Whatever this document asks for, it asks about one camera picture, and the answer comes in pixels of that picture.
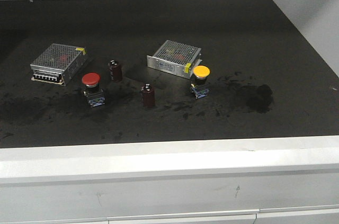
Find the rear dark red capacitor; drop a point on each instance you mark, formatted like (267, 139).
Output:
(115, 71)

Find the right metal power supply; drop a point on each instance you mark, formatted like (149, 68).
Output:
(175, 58)

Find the front dark red capacitor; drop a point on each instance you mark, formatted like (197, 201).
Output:
(148, 95)

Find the dark red capacitor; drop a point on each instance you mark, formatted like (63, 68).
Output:
(148, 95)
(115, 71)

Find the red mushroom push button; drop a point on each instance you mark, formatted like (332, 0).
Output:
(93, 93)

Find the yellow mushroom push button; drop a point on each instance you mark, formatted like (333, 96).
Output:
(199, 85)

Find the left metal power supply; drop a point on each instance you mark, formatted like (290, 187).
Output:
(58, 64)

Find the metal power supply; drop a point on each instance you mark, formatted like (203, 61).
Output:
(175, 58)
(58, 64)

